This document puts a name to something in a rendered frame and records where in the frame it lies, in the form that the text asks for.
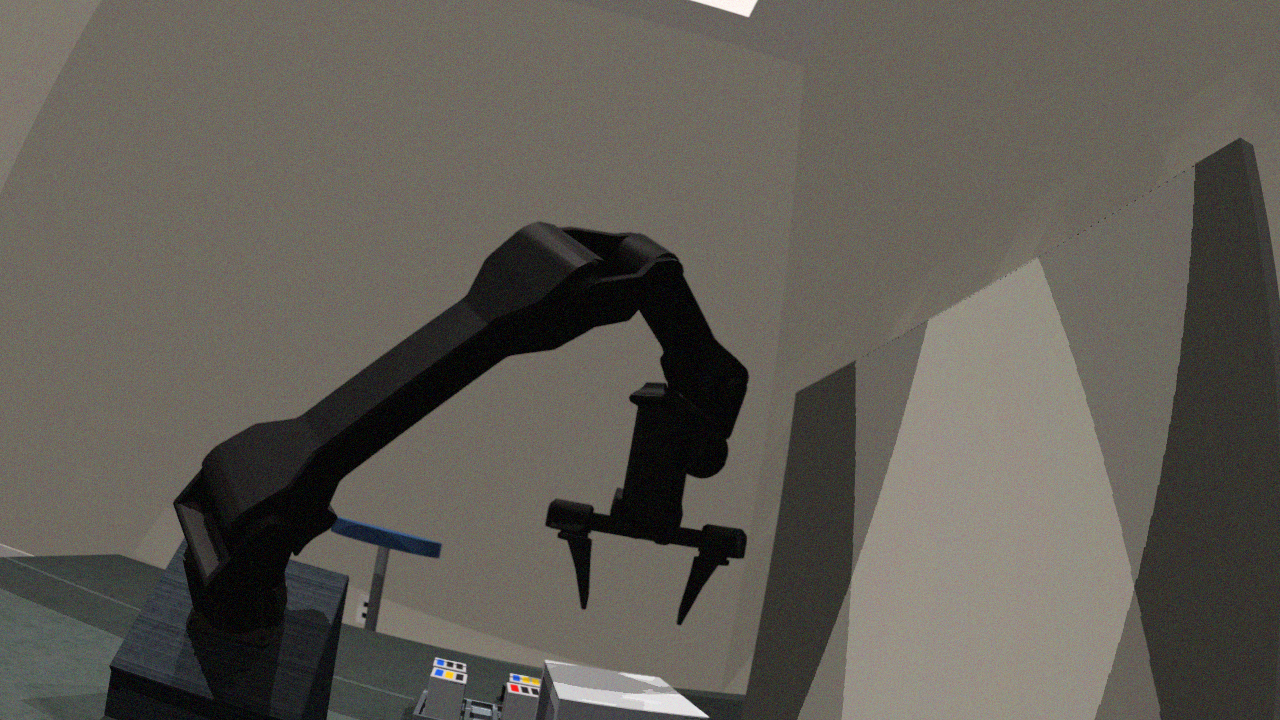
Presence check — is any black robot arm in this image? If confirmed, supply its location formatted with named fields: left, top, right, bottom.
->
left=173, top=222, right=749, bottom=650

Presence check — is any grey flat panel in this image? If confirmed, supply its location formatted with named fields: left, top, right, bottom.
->
left=741, top=138, right=1280, bottom=720

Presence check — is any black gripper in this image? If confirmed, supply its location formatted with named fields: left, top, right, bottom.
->
left=545, top=454, right=748, bottom=625

